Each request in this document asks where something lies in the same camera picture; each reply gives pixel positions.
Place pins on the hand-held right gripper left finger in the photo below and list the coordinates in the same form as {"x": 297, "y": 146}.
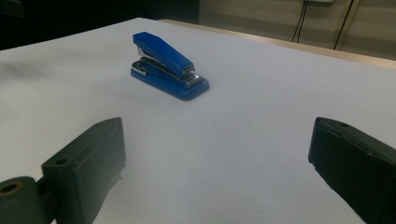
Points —
{"x": 84, "y": 168}

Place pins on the white table cover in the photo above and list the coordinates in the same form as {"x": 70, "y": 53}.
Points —
{"x": 236, "y": 130}

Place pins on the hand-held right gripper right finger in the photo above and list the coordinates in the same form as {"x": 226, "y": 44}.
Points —
{"x": 358, "y": 168}

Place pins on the blue stapler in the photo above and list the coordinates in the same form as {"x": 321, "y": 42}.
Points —
{"x": 165, "y": 54}

